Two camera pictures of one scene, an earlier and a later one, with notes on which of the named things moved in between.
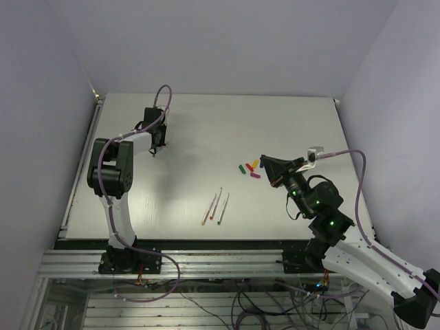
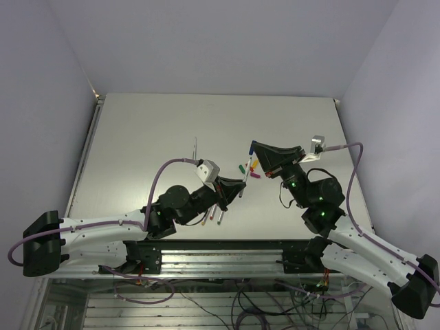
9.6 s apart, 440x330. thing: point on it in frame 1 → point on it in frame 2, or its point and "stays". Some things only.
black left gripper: x=163 y=127 → x=226 y=190
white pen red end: x=211 y=217 stays
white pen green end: x=218 y=222 stays
